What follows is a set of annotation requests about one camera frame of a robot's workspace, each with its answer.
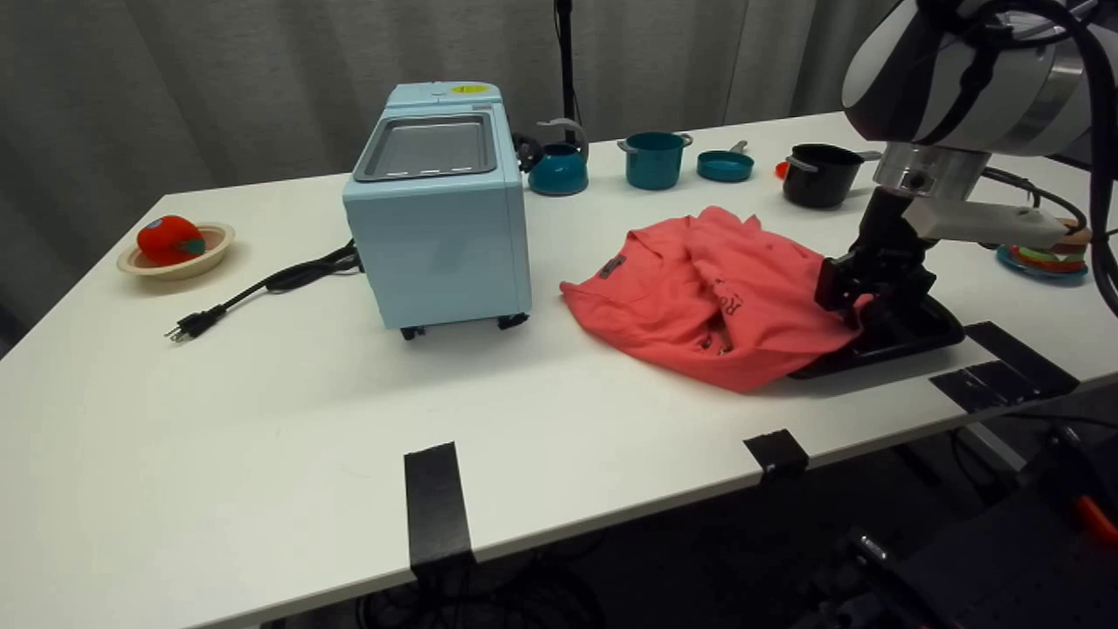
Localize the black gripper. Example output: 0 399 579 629
811 187 943 341

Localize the coral red sweatshirt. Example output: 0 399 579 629
556 202 882 399

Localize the black toy pot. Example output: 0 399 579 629
773 140 886 212

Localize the large black tape patch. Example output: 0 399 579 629
931 318 1082 415

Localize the colourful stacked toy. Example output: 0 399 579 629
996 225 1102 288

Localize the teal toy pot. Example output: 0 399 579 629
615 131 695 196

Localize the teal toy kettle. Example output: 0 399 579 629
511 117 595 199

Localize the light blue toaster oven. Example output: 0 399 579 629
339 76 537 347

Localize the long black tape strip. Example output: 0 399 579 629
397 438 480 578

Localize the beige plate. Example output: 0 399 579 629
111 219 238 288

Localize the red toy tomato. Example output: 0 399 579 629
134 212 211 269

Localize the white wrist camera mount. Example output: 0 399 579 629
900 189 1059 251

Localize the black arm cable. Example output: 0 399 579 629
975 0 1118 322

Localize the black camera tripod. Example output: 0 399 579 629
549 0 583 125

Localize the black power cord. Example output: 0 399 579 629
165 239 366 347

